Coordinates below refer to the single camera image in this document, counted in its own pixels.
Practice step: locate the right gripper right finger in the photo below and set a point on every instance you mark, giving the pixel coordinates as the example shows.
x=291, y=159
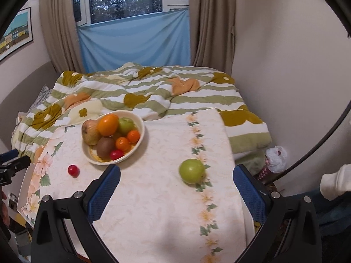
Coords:
x=289, y=230

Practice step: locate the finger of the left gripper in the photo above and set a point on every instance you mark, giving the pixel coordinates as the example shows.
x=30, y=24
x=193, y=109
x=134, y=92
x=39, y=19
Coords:
x=6, y=157
x=18, y=164

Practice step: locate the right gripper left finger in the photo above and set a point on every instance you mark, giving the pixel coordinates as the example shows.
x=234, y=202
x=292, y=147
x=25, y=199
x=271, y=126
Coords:
x=51, y=241

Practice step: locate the red cherry tomato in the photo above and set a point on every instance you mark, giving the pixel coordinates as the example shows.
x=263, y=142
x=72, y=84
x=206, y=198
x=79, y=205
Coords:
x=116, y=154
x=73, y=170

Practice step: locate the brown kiwi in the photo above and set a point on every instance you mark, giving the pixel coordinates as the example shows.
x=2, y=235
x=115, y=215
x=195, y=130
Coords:
x=104, y=146

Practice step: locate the wrinkled red yellow apple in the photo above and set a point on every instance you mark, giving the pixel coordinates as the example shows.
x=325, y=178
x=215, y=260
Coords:
x=90, y=133

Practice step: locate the small orange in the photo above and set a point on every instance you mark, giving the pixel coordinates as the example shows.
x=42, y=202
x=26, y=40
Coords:
x=123, y=144
x=133, y=136

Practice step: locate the large orange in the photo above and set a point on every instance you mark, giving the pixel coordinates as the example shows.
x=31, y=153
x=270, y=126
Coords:
x=108, y=125

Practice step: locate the green apple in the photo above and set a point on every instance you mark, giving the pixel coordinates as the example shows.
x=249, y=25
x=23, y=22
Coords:
x=191, y=171
x=125, y=125

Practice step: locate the person's left hand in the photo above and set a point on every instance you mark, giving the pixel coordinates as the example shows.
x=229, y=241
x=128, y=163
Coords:
x=4, y=210

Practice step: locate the grey headboard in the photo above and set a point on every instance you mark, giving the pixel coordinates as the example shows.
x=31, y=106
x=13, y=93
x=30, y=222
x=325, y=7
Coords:
x=23, y=96

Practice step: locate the cream yellow bowl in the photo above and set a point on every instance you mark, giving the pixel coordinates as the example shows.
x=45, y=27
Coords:
x=90, y=151

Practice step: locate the white sock foot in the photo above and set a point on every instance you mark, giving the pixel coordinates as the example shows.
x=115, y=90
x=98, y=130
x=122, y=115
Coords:
x=336, y=184

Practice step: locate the grey patterned pillow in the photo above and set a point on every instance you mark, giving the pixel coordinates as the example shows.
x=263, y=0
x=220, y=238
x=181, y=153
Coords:
x=42, y=96

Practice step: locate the white pink plastic bag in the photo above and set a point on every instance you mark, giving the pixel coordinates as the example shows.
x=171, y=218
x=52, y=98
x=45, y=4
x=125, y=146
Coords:
x=275, y=162

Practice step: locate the small orange in bowl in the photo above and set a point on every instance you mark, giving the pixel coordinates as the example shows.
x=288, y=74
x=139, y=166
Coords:
x=133, y=136

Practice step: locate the green apple in bowl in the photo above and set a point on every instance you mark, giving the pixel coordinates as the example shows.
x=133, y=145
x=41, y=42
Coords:
x=125, y=125

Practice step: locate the floral white tablecloth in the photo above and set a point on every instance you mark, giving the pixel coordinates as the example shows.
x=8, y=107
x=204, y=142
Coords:
x=154, y=216

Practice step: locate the left beige curtain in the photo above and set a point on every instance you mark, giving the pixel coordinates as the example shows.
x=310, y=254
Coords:
x=60, y=35

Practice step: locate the beige curtain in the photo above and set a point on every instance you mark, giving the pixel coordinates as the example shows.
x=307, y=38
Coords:
x=60, y=35
x=212, y=33

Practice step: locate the green striped floral quilt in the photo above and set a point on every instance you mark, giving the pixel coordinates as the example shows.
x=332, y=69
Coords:
x=150, y=92

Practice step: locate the blue cloth curtain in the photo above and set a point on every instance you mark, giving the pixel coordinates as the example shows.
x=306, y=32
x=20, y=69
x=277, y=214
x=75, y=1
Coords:
x=157, y=39

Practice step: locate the right beige curtain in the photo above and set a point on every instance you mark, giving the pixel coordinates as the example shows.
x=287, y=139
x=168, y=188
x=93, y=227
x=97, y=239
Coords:
x=212, y=33

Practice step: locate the framed picture on wall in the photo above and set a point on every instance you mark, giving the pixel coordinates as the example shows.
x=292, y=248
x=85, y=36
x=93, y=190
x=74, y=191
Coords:
x=18, y=34

